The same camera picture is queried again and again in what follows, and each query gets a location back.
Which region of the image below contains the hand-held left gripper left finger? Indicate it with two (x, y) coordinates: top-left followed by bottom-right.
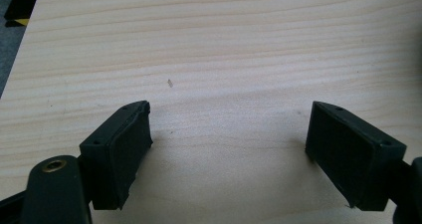
(79, 100), (154, 211)

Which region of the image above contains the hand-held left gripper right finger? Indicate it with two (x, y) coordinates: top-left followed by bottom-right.
(305, 101), (408, 212)

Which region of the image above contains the black stand base striped edge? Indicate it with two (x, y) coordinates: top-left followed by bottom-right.
(3, 0), (43, 28)

